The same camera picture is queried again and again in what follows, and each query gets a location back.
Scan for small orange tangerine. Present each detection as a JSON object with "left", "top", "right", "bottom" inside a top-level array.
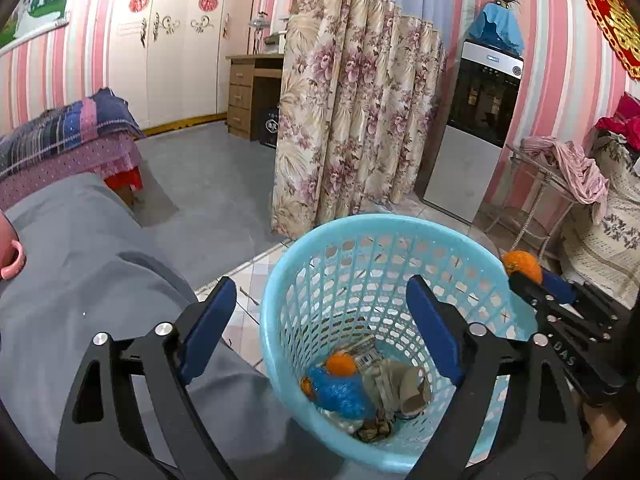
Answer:
[{"left": 501, "top": 250, "right": 544, "bottom": 284}]

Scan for blue plastic bag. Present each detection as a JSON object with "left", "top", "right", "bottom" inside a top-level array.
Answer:
[{"left": 306, "top": 366, "right": 376, "bottom": 420}]

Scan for orange peel piece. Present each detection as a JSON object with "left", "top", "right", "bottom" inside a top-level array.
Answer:
[{"left": 324, "top": 352, "right": 358, "bottom": 377}]

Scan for orange bottle cap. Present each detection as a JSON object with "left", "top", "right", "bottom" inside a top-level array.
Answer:
[{"left": 299, "top": 376, "right": 317, "bottom": 402}]

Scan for brown cardboard piece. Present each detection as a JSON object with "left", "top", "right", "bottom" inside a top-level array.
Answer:
[{"left": 335, "top": 335, "right": 383, "bottom": 373}]

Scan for chair with lace cover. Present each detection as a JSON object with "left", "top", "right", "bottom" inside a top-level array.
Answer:
[{"left": 560, "top": 91, "right": 640, "bottom": 311}]

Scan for pink clothes on rack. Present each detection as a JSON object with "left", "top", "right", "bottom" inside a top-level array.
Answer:
[{"left": 520, "top": 136, "right": 608, "bottom": 226}]

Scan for grey blue bed sheet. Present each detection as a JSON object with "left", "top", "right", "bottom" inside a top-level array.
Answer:
[{"left": 1, "top": 174, "right": 347, "bottom": 479}]

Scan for water dispenser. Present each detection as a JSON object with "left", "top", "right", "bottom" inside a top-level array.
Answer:
[{"left": 423, "top": 40, "right": 524, "bottom": 223}]

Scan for pink piggy bank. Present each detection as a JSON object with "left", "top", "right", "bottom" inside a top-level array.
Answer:
[{"left": 0, "top": 214, "right": 26, "bottom": 281}]

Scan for light blue laundry basket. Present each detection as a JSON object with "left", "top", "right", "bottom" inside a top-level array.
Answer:
[{"left": 260, "top": 214, "right": 537, "bottom": 474}]

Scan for blue cloth with plant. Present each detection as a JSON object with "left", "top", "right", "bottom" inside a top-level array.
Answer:
[{"left": 468, "top": 0, "right": 525, "bottom": 58}]

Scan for bed with patchwork quilt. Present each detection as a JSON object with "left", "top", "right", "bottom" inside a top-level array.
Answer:
[{"left": 1, "top": 88, "right": 143, "bottom": 210}]

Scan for floral curtain right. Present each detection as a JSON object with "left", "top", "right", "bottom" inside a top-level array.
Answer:
[{"left": 271, "top": 0, "right": 445, "bottom": 240}]

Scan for wooden desk with drawers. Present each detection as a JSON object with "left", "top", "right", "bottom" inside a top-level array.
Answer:
[{"left": 226, "top": 53, "right": 284, "bottom": 142}]

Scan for white wardrobe with decals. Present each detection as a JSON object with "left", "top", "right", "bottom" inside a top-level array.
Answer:
[{"left": 105, "top": 0, "right": 224, "bottom": 129}]

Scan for framed landscape picture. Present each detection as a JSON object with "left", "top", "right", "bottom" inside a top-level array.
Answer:
[{"left": 0, "top": 0, "right": 70, "bottom": 55}]

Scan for red gold wall ornament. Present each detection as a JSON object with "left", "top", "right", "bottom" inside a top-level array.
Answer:
[{"left": 586, "top": 0, "right": 640, "bottom": 80}]

